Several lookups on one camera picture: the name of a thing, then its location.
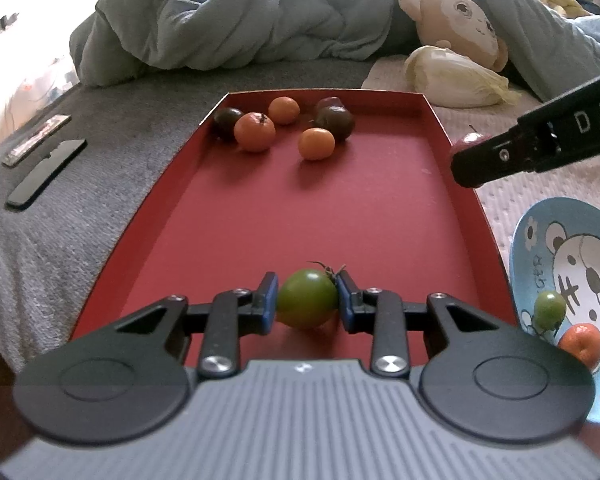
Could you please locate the monkey plush toy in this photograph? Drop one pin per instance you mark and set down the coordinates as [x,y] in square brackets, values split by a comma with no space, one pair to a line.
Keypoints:
[460,26]

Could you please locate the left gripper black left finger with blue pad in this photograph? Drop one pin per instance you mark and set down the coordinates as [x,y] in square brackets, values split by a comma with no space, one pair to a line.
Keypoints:
[231,315]

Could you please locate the das finger of the black right gripper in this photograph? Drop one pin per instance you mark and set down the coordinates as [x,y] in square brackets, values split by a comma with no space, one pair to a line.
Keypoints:
[558,133]

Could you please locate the grey-blue blanket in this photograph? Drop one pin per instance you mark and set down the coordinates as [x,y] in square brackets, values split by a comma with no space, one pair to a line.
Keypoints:
[122,39]

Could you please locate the dark purple tomato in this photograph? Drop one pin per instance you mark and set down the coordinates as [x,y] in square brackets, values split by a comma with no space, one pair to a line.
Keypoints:
[337,120]

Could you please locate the small orange kumquat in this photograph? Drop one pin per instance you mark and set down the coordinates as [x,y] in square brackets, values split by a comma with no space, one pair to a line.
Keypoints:
[283,110]

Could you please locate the grey bed sheet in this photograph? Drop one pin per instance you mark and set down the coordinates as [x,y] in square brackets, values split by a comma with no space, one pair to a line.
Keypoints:
[52,252]

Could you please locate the orange-red tomato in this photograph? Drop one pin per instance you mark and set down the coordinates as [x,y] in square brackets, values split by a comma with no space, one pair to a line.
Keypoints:
[254,132]

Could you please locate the small red cherry tomato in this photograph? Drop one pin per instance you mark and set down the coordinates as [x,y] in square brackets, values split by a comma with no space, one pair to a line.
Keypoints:
[467,141]

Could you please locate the blue cartoon tiger plate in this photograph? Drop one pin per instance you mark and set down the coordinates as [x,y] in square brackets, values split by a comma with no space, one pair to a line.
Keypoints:
[556,246]

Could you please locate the dark tomato behind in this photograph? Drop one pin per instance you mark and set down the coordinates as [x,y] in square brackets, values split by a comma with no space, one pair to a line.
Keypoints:
[223,122]

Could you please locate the small green tomato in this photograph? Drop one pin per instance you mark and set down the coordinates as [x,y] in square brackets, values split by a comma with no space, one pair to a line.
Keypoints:
[549,311]

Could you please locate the red cardboard tray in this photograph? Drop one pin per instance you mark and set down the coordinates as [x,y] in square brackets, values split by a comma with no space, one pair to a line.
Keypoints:
[384,207]

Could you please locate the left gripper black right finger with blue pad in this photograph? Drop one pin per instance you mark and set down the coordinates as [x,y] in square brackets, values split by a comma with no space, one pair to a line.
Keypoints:
[384,315]

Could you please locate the large green tomato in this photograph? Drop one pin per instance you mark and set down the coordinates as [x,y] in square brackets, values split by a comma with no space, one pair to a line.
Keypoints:
[309,297]

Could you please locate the plush cabbage toy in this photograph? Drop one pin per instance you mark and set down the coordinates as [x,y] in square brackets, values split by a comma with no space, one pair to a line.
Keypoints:
[452,80]

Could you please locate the black remote control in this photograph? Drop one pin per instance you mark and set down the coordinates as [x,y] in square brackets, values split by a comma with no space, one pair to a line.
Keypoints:
[45,171]

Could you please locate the yellow cloth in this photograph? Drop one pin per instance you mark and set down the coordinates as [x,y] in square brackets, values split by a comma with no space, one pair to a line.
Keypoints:
[566,8]

